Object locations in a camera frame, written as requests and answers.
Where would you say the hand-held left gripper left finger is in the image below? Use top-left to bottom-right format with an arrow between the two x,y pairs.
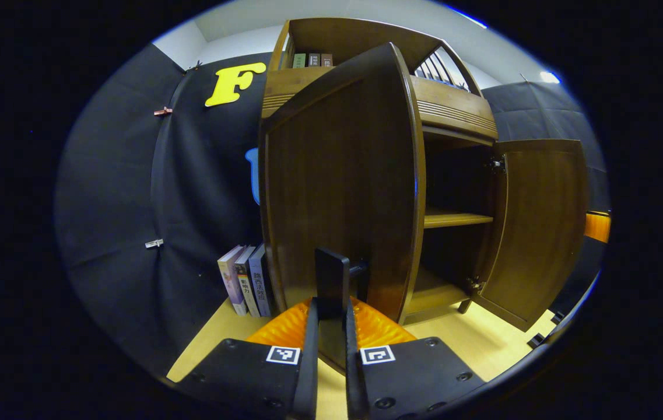
175,297 -> 321,420

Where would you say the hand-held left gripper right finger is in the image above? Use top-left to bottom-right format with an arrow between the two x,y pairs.
344,297 -> 486,420

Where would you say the wooden shoe cabinet door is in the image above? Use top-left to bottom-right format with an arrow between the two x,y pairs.
258,42 -> 427,374
471,139 -> 590,332

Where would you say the black door handle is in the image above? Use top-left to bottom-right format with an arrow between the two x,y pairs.
315,247 -> 371,321

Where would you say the wooden double-door shoe cabinet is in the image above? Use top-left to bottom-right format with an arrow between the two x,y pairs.
258,17 -> 498,324

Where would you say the blue paperback book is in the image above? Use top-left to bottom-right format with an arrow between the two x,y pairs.
248,243 -> 276,317

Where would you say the grey paperback book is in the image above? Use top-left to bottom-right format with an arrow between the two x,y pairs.
233,246 -> 262,319

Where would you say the white paperback book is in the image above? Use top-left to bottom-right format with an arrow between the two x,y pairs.
218,245 -> 248,316

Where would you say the wooden inner shelf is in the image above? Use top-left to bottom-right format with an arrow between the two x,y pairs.
423,209 -> 494,229

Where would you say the black backdrop cloth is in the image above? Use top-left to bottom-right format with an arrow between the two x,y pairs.
56,42 -> 611,374

